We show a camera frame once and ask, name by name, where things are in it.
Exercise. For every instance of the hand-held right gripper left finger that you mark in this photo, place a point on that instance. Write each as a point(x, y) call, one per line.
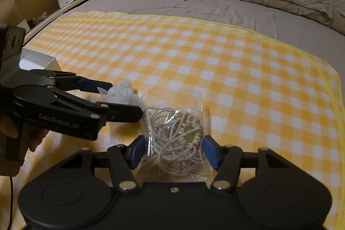
point(137, 151)

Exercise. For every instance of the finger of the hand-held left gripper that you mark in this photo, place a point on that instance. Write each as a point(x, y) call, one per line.
point(93, 85)
point(121, 112)

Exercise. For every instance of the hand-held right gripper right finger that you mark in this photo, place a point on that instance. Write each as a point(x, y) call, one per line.
point(211, 152)

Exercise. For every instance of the white round object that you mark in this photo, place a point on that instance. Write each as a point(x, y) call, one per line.
point(121, 94)

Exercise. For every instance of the person's left hand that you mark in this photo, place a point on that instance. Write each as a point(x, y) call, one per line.
point(36, 138)

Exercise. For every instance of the open white cardboard box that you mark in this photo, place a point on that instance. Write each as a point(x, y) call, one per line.
point(40, 60)

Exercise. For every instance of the yellow checked mat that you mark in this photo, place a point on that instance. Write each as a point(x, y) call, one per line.
point(215, 71)

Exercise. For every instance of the bed with grey sheet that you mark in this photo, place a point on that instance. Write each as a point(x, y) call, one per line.
point(215, 11)

